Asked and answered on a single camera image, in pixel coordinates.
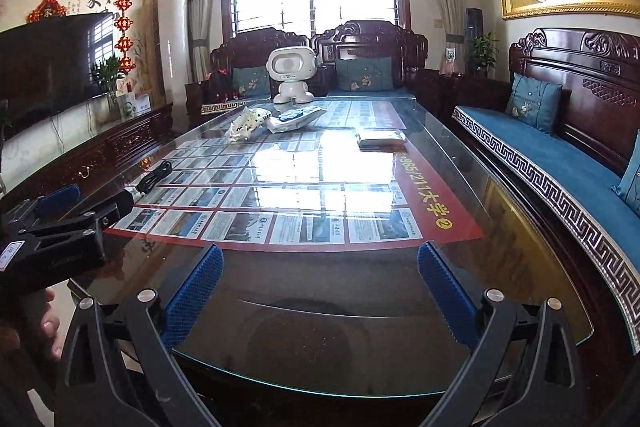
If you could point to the carved wooden sofa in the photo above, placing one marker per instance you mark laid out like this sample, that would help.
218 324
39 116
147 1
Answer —
590 82

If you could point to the black flat television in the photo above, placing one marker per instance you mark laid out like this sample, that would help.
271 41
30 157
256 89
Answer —
50 67

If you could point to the wooden corner table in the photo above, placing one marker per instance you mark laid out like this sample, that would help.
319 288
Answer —
450 92

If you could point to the carved wooden armchair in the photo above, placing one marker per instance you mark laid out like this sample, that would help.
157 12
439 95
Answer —
260 44
370 39

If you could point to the blue white wipes pack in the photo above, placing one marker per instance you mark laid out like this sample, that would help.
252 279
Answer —
295 119

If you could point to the dark standing appliance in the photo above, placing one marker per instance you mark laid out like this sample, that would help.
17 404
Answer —
474 27

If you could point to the white patterned plastic bag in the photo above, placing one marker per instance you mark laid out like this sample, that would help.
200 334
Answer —
245 124

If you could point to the blue seat cushion patterned trim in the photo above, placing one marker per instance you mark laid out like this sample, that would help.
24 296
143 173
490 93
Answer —
550 152

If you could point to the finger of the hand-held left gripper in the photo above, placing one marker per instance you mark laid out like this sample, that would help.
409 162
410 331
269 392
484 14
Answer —
117 206
57 200

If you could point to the blue embroidered pillow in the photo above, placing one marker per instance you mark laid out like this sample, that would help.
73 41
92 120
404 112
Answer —
250 82
364 74
631 184
532 102

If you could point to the white robot toy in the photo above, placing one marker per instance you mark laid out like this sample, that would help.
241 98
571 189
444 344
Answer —
292 89

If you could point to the person's left hand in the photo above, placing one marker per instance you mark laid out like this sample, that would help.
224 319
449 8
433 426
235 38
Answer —
52 327

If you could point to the small pink ornament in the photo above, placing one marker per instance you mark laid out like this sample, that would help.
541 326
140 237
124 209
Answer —
450 59

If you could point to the dark red bag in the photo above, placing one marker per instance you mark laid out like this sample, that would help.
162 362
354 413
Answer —
220 84

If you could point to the bamboo plant in vase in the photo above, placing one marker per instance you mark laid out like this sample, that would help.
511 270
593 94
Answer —
107 77

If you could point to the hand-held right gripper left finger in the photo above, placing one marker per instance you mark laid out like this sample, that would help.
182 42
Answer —
197 297

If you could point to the red knot ornament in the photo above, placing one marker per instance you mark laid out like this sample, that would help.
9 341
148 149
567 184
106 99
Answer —
47 7

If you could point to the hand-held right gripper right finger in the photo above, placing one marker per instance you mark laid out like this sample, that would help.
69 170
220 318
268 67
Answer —
440 292

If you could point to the green potted plant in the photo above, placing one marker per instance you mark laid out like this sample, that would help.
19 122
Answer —
484 49

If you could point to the carved wooden glass-top table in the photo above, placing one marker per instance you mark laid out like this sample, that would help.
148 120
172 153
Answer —
325 307

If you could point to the long red knot hanging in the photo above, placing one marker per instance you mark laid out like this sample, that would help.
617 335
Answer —
124 34

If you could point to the white green box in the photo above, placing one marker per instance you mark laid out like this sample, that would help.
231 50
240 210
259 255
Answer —
135 103

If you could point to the red printed poster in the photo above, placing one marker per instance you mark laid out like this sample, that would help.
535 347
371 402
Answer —
310 187

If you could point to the carved wooden television cabinet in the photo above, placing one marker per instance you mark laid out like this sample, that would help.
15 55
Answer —
120 142

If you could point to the white standing air conditioner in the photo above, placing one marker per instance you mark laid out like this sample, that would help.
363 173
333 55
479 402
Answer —
173 47

